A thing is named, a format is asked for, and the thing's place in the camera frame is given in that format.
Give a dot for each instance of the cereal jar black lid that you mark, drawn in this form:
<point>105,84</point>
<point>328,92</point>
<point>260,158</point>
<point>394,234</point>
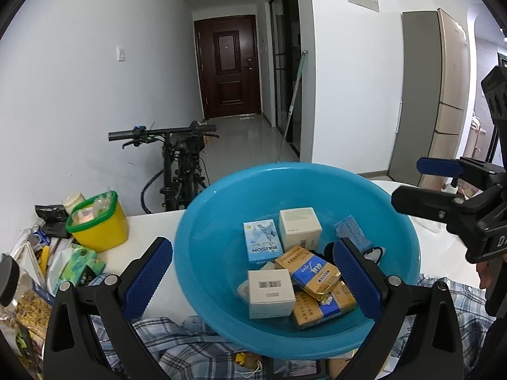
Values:
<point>16,301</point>

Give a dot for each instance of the white desktop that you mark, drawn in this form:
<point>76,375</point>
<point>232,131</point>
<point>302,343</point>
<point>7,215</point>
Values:
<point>158,229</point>

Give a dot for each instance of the gold blue cigarette box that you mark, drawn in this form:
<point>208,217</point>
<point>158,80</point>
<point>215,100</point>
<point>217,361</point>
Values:
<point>317,314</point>

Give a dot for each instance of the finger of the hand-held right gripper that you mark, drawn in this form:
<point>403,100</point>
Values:
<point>437,166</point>
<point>424,202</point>

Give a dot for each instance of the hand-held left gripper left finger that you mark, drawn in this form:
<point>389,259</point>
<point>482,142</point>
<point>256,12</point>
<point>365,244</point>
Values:
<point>148,279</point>

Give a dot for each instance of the person's right hand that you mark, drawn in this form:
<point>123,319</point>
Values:
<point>485,275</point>

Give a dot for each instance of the black framed glass door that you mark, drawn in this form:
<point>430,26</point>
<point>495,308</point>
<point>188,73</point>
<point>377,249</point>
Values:
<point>287,63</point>

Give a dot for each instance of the mop pole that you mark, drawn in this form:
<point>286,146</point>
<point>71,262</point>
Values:
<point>291,107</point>

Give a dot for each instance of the white light switch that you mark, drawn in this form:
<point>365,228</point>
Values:
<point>121,53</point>

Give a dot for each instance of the blue plaid shirt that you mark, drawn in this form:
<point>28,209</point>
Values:
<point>198,348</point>

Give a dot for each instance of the brown cylindrical tube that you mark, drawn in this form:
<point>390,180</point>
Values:
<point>340,369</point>

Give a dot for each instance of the blue textured packet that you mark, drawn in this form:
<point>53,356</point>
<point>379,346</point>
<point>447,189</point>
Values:
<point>352,231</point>

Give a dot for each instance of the black bicycle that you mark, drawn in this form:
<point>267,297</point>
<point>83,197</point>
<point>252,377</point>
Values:
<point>178,166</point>

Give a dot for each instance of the cream box with barcode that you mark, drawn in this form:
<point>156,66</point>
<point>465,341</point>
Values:
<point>271,295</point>

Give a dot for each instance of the black plastic bag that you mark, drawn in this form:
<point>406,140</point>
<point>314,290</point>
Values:
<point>51,217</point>

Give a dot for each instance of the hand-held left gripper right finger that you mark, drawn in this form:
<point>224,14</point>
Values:
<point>356,281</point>

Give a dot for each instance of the yellow container green rim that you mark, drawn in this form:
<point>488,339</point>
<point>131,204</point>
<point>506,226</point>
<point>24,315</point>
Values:
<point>101,225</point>

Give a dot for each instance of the dark brown door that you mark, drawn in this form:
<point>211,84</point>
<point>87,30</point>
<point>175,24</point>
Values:
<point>227,67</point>

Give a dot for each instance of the beige refrigerator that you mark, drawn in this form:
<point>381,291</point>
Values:
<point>435,99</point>

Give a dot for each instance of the small white jar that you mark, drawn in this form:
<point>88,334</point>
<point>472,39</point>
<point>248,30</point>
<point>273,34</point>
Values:
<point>73,202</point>

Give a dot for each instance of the gold blue soft pack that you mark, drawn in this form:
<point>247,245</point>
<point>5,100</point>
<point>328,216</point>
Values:
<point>307,271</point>

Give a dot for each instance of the plain cream box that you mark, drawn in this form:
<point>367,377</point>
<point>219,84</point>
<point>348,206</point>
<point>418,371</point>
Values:
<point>299,227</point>

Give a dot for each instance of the green tissue pack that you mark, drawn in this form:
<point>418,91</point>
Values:
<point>83,265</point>

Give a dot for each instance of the blue plastic basin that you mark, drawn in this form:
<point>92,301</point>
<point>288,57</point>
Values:
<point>214,245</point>

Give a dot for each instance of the blue white box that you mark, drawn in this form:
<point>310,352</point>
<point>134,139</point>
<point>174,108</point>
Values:
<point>261,241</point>

